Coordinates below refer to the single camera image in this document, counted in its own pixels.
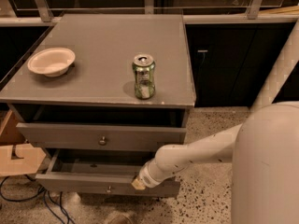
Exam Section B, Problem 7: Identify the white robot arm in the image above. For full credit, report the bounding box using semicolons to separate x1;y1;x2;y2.
132;22;299;224

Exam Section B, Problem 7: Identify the grey drawer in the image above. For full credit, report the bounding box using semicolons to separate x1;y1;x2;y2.
17;122;186;151
36;149;180;197

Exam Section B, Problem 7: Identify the white paper bowl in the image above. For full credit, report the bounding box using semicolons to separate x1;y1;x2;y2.
27;48;76;77

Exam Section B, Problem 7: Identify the metal window railing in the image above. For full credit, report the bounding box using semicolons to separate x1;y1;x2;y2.
0;0;299;27

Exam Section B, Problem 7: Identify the black wall cabinet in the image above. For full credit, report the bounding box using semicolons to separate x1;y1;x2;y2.
186;22;294;107

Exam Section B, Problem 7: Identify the wooden block piece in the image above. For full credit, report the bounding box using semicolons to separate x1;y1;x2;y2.
0;110;50;177

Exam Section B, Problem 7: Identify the green soda can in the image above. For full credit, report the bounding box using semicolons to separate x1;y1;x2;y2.
132;54;155;100

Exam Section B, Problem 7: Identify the blue floor cable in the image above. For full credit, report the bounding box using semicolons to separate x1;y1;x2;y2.
0;175;76;224

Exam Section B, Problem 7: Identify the grey top drawer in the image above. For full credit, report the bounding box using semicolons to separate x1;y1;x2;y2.
17;122;186;151

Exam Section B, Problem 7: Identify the grey drawer cabinet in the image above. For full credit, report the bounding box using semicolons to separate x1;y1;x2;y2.
0;13;197;173

